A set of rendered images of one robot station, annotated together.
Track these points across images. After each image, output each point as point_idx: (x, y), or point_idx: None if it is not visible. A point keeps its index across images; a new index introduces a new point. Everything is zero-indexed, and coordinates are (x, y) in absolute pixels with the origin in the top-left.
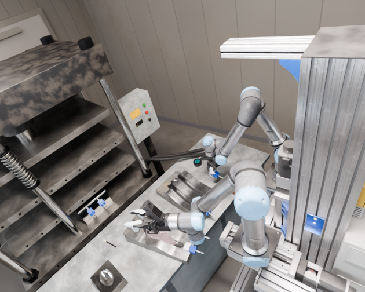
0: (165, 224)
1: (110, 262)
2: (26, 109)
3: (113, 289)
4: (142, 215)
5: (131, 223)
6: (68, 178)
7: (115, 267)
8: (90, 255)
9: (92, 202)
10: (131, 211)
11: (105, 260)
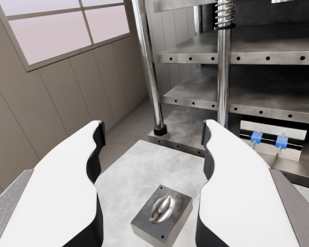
0: None
1: (188, 203)
2: None
3: (144, 229)
4: (196, 239)
5: (59, 153)
6: (273, 57)
7: (188, 217)
8: (196, 172)
9: (270, 128)
10: (206, 120)
11: (195, 195)
